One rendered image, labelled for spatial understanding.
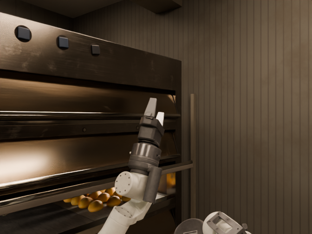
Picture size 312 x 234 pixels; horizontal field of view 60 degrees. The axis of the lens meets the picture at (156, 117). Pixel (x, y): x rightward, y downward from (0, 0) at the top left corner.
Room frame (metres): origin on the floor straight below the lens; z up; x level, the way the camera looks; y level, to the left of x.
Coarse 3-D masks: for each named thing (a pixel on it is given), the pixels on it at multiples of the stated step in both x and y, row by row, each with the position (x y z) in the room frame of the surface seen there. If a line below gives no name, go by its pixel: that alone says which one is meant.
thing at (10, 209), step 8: (176, 168) 1.58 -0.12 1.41; (184, 168) 1.63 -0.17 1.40; (104, 184) 1.18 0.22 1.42; (112, 184) 1.21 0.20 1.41; (72, 192) 1.06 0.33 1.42; (80, 192) 1.09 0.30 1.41; (88, 192) 1.12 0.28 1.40; (32, 200) 0.95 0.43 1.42; (40, 200) 0.97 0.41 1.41; (48, 200) 0.99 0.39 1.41; (56, 200) 1.01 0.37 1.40; (0, 208) 0.87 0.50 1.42; (8, 208) 0.89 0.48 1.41; (16, 208) 0.90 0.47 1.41; (24, 208) 0.92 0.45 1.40
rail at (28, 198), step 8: (168, 168) 1.52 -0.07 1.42; (80, 184) 1.10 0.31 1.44; (88, 184) 1.12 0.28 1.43; (96, 184) 1.15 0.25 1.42; (40, 192) 0.98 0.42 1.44; (48, 192) 0.99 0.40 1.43; (56, 192) 1.02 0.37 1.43; (64, 192) 1.04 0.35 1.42; (8, 200) 0.89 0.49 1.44; (16, 200) 0.91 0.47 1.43; (24, 200) 0.93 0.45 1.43
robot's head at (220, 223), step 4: (216, 212) 0.58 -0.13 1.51; (208, 216) 0.57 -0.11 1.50; (212, 216) 0.56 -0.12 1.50; (228, 216) 0.56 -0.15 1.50; (220, 220) 0.54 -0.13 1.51; (204, 224) 0.57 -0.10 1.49; (216, 224) 0.53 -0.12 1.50; (220, 224) 0.53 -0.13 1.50; (224, 224) 0.53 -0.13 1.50; (204, 228) 0.56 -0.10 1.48; (208, 228) 0.55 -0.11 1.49; (220, 228) 0.53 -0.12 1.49; (224, 228) 0.51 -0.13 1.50; (228, 228) 0.51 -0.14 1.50; (204, 232) 0.56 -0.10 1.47; (208, 232) 0.54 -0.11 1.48; (212, 232) 0.53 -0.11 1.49; (248, 232) 0.49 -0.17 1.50
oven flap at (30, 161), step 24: (0, 144) 1.03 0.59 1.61; (24, 144) 1.09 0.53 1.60; (48, 144) 1.16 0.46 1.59; (72, 144) 1.25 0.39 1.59; (96, 144) 1.34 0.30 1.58; (120, 144) 1.46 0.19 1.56; (168, 144) 1.75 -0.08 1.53; (0, 168) 1.00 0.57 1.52; (24, 168) 1.06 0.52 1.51; (48, 168) 1.13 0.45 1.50; (72, 168) 1.21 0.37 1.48; (96, 168) 1.27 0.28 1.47
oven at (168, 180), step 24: (0, 120) 1.00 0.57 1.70; (24, 120) 1.06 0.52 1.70; (48, 120) 1.14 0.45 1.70; (72, 120) 1.22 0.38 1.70; (96, 120) 1.32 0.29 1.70; (120, 120) 1.44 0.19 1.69; (168, 120) 1.74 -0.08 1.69; (120, 168) 1.44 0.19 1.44; (0, 192) 1.00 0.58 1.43; (24, 192) 1.15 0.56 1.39; (168, 192) 1.85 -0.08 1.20; (144, 216) 1.58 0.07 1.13
